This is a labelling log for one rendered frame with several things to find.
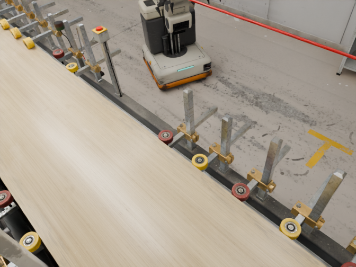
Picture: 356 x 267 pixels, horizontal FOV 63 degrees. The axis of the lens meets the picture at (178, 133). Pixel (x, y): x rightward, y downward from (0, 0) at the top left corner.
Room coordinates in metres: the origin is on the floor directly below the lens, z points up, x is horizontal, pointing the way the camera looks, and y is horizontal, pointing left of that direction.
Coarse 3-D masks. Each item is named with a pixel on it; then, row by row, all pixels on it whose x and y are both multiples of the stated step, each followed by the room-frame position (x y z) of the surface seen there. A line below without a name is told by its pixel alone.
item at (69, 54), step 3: (90, 42) 2.19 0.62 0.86; (93, 42) 2.20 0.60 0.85; (96, 42) 2.22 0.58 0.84; (78, 48) 2.12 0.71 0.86; (84, 48) 2.14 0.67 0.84; (69, 51) 2.09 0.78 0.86; (66, 54) 2.05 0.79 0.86; (69, 54) 2.06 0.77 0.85; (72, 54) 2.07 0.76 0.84; (63, 57) 2.02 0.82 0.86; (66, 57) 2.04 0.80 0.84; (60, 60) 2.00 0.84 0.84; (63, 60) 2.01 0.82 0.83
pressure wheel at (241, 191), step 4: (236, 184) 0.68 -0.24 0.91; (240, 184) 0.68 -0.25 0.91; (244, 184) 0.68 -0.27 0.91; (232, 188) 0.67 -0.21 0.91; (236, 188) 0.67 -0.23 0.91; (240, 188) 0.66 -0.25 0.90; (244, 188) 0.66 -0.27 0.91; (248, 188) 0.66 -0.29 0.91; (232, 192) 0.65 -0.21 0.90; (236, 192) 0.64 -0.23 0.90; (240, 192) 0.64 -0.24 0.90; (244, 192) 0.64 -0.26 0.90; (248, 192) 0.64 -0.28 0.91; (236, 196) 0.63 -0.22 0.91; (240, 196) 0.62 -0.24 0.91; (244, 196) 0.62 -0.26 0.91; (248, 196) 0.63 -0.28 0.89; (240, 200) 0.61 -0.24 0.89; (244, 200) 0.61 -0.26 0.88
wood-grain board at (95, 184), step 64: (0, 64) 1.96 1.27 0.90; (0, 128) 1.25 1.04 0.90; (64, 128) 1.19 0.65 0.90; (128, 128) 1.13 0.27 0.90; (64, 192) 0.76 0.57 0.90; (128, 192) 0.71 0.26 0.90; (192, 192) 0.67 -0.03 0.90; (64, 256) 0.45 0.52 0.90; (128, 256) 0.42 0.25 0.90; (192, 256) 0.39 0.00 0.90; (256, 256) 0.36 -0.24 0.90
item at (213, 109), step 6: (210, 108) 1.29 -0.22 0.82; (216, 108) 1.28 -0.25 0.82; (204, 114) 1.24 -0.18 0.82; (210, 114) 1.25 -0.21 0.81; (198, 120) 1.20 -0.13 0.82; (204, 120) 1.22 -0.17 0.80; (180, 132) 1.12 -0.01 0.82; (174, 138) 1.08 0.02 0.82; (180, 138) 1.08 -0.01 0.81; (168, 144) 1.04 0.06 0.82; (174, 144) 1.05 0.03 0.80
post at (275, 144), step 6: (276, 138) 0.72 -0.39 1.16; (270, 144) 0.72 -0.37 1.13; (276, 144) 0.70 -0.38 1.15; (270, 150) 0.71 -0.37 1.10; (276, 150) 0.69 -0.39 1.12; (270, 156) 0.71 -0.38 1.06; (276, 156) 0.70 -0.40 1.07; (270, 162) 0.70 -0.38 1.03; (276, 162) 0.71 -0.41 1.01; (264, 168) 0.72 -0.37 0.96; (270, 168) 0.70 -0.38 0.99; (264, 174) 0.71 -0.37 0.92; (270, 174) 0.69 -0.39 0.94; (264, 180) 0.70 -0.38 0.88; (270, 180) 0.71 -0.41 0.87; (258, 192) 0.72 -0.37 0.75; (264, 192) 0.69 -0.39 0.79
